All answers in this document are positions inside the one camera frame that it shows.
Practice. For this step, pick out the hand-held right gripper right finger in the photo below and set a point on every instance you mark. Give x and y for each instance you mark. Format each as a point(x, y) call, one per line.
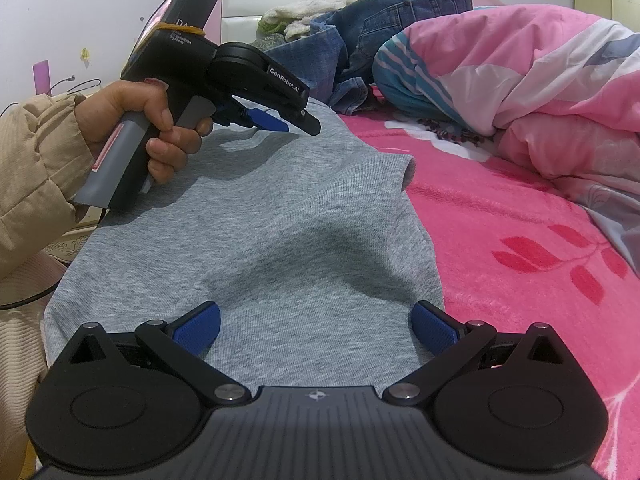
point(432, 325)

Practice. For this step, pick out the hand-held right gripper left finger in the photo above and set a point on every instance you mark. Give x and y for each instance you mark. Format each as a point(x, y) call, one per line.
point(200, 325)

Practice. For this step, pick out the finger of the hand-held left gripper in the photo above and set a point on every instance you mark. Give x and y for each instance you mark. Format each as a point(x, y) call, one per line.
point(265, 120)

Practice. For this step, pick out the grey sweatpants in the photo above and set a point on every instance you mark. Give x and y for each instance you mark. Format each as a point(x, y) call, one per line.
point(250, 235)

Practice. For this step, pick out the person's left forearm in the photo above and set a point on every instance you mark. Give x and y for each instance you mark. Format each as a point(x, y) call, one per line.
point(35, 170)

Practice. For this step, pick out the person's left hand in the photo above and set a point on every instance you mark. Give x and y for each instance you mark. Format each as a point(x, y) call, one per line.
point(110, 110)

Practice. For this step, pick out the pink floral blanket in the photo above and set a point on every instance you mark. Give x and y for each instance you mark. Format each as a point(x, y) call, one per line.
point(500, 220)

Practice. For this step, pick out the white knit cloth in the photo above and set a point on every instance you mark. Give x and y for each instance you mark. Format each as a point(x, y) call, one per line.
point(310, 2)

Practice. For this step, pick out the blue jeans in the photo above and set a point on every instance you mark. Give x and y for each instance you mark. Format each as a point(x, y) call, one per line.
point(390, 25)

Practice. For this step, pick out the person's cream ribbed clothing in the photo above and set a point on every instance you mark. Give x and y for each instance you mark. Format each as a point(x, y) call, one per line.
point(17, 385)

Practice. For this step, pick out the pink patterned quilt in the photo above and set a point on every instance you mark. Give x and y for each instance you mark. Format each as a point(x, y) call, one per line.
point(525, 70)

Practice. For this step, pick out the purple wall sticker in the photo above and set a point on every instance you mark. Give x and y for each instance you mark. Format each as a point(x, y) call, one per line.
point(41, 77)

